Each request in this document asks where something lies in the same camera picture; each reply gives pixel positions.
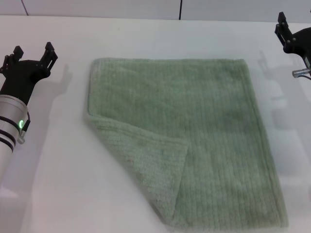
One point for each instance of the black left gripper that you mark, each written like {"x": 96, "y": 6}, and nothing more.
{"x": 17, "y": 75}

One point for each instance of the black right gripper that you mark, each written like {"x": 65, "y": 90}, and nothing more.
{"x": 301, "y": 42}

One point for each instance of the green terry towel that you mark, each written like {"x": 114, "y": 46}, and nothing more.
{"x": 194, "y": 109}

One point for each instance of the black vertical strip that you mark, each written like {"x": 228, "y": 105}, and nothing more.
{"x": 180, "y": 9}

